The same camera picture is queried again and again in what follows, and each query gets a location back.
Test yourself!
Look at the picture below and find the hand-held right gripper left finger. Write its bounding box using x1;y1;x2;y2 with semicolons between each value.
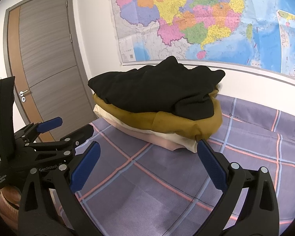
18;141;101;236

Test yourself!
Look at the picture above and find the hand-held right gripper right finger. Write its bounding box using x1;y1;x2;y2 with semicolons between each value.
197;140;280;236

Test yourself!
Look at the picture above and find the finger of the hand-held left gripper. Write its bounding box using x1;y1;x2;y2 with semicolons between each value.
15;117;63;144
34;124;94;158

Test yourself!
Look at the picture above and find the black coat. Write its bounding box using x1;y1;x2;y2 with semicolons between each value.
88;56;226;121

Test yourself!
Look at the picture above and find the person's left forearm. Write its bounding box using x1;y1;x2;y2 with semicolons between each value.
0;185;22;227

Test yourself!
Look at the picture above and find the folded cream garment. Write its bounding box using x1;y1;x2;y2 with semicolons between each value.
93;104;199;153

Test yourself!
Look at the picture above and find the purple plaid bed sheet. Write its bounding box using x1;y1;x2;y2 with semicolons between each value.
49;93;295;236

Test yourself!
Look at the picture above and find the folded pink garment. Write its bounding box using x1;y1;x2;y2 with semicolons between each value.
115;124;187;151

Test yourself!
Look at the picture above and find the folded mustard garment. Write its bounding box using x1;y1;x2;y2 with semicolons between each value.
93;84;223;140

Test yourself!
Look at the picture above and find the grey wooden door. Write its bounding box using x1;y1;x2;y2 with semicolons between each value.
4;0;95;150

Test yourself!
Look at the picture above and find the colourful wall map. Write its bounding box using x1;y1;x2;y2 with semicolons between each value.
108;0;295;84

